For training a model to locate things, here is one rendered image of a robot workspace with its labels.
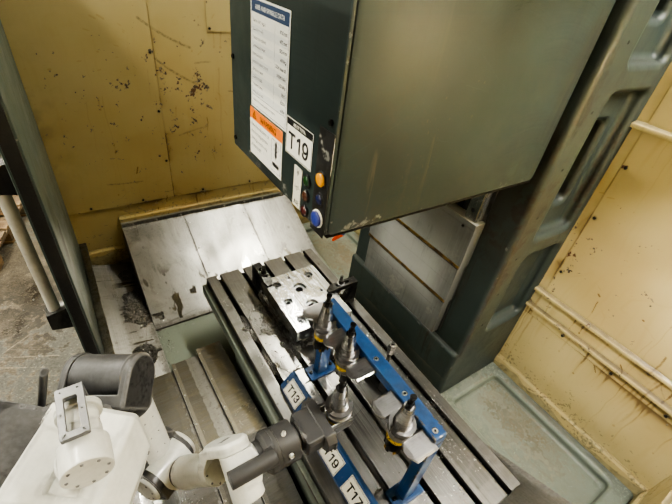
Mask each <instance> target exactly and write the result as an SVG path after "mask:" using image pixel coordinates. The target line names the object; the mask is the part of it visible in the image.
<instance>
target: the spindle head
mask: <svg viewBox="0 0 672 504"><path fill-rule="evenodd" d="M265 1H268V2H270V3H273V4H275V5H278V6H281V7H283V8H286V9H288V10H291V11H292V15H291V36H290V58H289V80H288V102H287V115H289V116H290V117H292V118H293V119H294V120H296V121H297V122H298V123H300V124H301V125H302V126H304V127H305V128H306V129H308V130H309V131H310V132H312V133H313V134H314V146H313V157H312V168H311V172H309V171H308V170H307V169H306V168H305V167H304V166H303V165H301V164H300V163H299V162H298V161H297V160H296V159H295V158H294V157H292V156H291V155H290V154H289V153H288V152H287V151H286V150H285V148H286V132H285V131H283V130H282V129H281V128H280V127H279V126H277V125H276V124H275V123H274V122H272V121H271V120H270V119H269V118H268V117H266V116H265V115H264V114H263V113H261V112H260V111H259V110H258V109H257V108H255V107H254V106H253V105H252V92H251V0H230V27H231V58H232V81H233V108H234V138H235V144H236V145H237V146H238V147H239V148H240V149H241V150H242V151H243V152H244V153H245V154H246V155H247V156H248V158H249V159H250V160H251V161H252V162H253V163H254V164H255V165H256V166H257V167H258V168H259V169H260V170H261V171H262V172H263V173H264V174H265V175H266V176H267V177H268V178H269V179H270V180H271V181H272V182H273V183H274V185H275V186H276V187H277V188H278V189H279V190H280V191H281V192H282V193H283V194H284V195H285V196H286V197H287V198H288V199H289V200H290V201H291V202H292V197H293V180H294V164H296V165H297V166H298V167H299V168H300V169H301V170H302V171H303V174H302V178H303V175H304V174H308V175H309V177H310V179H311V186H310V188H306V187H305V186H304V184H303V180H302V187H301V192H302V190H303V189H306V190H307V191H308V193H309V196H310V200H309V202H308V203H305V202H304V201H303V200H302V196H301V200H300V206H301V204H305V205H306V206H307V208H308V216H307V217H306V218H307V219H308V220H309V221H311V211H312V201H313V191H314V181H315V171H316V160H317V150H318V140H319V130H320V125H321V126H323V127H324V128H326V129H327V130H329V131H330V132H331V133H333V134H334V135H336V136H335V147H334V155H333V163H332V171H331V176H330V184H329V192H328V200H327V208H326V216H325V224H324V232H323V235H324V236H325V237H326V238H331V237H334V236H338V235H341V234H345V233H349V232H352V231H356V230H359V229H363V228H366V227H370V226H374V225H377V224H381V223H384V222H388V221H392V220H395V219H399V218H402V217H406V216H409V215H413V214H417V213H420V212H424V211H427V210H431V209H435V208H438V207H442V206H445V205H449V204H453V203H456V202H460V201H463V200H467V199H470V198H474V197H478V196H481V195H485V194H488V193H492V192H496V191H499V190H503V189H506V188H510V187H513V186H517V185H521V184H524V183H528V182H530V179H531V178H532V177H533V175H534V173H535V171H536V169H537V167H538V165H539V162H540V160H541V158H542V156H543V154H544V152H545V150H546V148H547V146H548V143H549V141H550V139H551V137H552V135H553V133H554V131H555V129H556V127H557V124H558V122H559V120H560V118H561V116H562V114H563V112H564V110H565V107H566V105H567V103H568V101H569V99H570V97H571V95H572V93H573V91H574V88H575V86H576V84H577V82H578V80H579V78H580V76H581V74H582V72H583V69H584V67H585V65H586V63H587V61H588V59H589V57H590V55H591V52H592V50H593V48H594V46H595V44H596V42H597V40H598V38H599V36H600V33H601V31H602V29H603V27H604V25H605V23H606V21H607V19H608V16H609V14H610V12H611V10H612V8H613V6H614V4H615V2H616V0H265ZM250 105H251V106H252V107H253V108H254V109H256V110H257V111H258V112H259V113H260V114H262V115H263V116H264V117H265V118H267V119H268V120H269V121H270V122H271V123H273V124H274V125H275V126H276V127H277V128H279V129H280V130H281V131H282V132H283V145H282V170H281V181H280V180H279V179H278V178H277V177H276V176H275V175H274V174H273V173H272V172H271V171H270V170H269V169H268V168H267V167H266V166H265V165H264V164H263V163H262V162H261V161H260V160H259V159H258V158H257V157H256V156H255V155H254V154H253V153H252V152H251V130H250Z"/></svg>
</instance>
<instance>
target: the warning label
mask: <svg viewBox="0 0 672 504"><path fill-rule="evenodd" d="M250 130H251V152H252V153H253V154H254V155H255V156H256V157H257V158H258V159H259V160H260V161H261V162H262V163H263V164H264V165H265V166H266V167H267V168H268V169H269V170H270V171H271V172H272V173H273V174H274V175H275V176H276V177H277V178H278V179H279V180H280V181H281V170H282V145H283V132H282V131H281V130H280V129H279V128H277V127H276V126H275V125H274V124H273V123H271V122H270V121H269V120H268V119H267V118H265V117H264V116H263V115H262V114H260V113H259V112H258V111H257V110H256V109H254V108H253V107H252V106H251V105H250Z"/></svg>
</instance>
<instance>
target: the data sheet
mask: <svg viewBox="0 0 672 504"><path fill-rule="evenodd" d="M291 15H292V11H291V10H288V9H286V8H283V7H281V6H278V5H275V4H273V3H270V2H268V1H265V0H251V92H252V105H253V106H254V107H255V108H257V109H258V110H259V111H260V112H261V113H263V114H264V115H265V116H266V117H268V118H269V119H270V120H271V121H272V122H274V123H275V124H276V125H277V126H279V127H280V128H281V129H282V130H283V131H285V132H286V124H287V102H288V80H289V58H290V36H291Z"/></svg>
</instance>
